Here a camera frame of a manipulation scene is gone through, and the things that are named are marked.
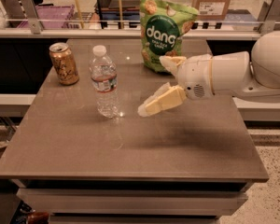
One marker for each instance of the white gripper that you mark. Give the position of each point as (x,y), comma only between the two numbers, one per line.
(194,75)

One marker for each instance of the clear plastic water bottle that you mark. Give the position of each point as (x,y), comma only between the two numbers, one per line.
(104,81)

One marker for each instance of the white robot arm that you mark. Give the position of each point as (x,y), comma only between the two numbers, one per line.
(252,76)

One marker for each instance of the green dang chips bag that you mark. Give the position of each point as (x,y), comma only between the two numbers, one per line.
(162,25)

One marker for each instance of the cardboard box with label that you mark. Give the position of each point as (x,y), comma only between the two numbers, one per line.
(211,9)

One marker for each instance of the gold soda can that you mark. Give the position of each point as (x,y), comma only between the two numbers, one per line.
(64,63)

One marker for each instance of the purple plastic crate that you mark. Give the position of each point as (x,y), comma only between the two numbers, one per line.
(55,17)

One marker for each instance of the right metal rail bracket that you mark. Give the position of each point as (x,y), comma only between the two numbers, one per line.
(269,17)

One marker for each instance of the metal rail bracket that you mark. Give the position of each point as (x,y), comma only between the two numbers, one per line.
(32,16)
(269,17)

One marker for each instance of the left metal rail bracket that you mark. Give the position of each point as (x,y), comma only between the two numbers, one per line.
(32,16)

